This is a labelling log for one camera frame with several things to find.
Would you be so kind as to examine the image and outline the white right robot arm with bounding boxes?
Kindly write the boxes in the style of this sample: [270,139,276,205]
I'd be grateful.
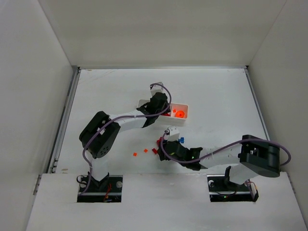
[157,135,281,185]

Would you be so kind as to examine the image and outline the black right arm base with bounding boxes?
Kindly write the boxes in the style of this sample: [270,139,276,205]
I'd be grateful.
[207,166,259,203]

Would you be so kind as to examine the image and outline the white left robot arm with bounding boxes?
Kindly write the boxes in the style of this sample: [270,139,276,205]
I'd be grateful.
[79,92,171,182]

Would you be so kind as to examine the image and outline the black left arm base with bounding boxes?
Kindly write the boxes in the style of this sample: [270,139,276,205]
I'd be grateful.
[77,174,123,203]

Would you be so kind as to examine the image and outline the red stacked lego bricks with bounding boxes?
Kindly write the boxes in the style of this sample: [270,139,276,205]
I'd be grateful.
[156,137,164,147]

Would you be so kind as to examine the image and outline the white three-compartment sorting tray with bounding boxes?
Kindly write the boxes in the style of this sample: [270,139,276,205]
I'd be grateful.
[136,99,189,127]

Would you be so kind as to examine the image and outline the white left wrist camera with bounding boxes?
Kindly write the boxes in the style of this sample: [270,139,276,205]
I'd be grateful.
[150,82,164,96]

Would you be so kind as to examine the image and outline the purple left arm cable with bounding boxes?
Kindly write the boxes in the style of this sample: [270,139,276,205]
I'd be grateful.
[82,83,172,193]

